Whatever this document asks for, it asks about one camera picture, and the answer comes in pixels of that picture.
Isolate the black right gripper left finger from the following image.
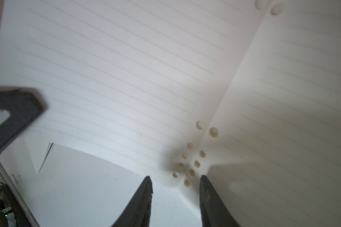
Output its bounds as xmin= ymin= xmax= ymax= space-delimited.
xmin=112 ymin=176 xmax=153 ymax=227

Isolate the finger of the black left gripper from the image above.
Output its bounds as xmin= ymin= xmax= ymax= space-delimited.
xmin=0 ymin=86 xmax=47 ymax=154

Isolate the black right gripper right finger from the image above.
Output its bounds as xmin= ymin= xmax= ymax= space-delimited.
xmin=199 ymin=175 xmax=240 ymax=227

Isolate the orange cover notebook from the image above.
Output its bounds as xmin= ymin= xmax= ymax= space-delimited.
xmin=0 ymin=1 xmax=341 ymax=227

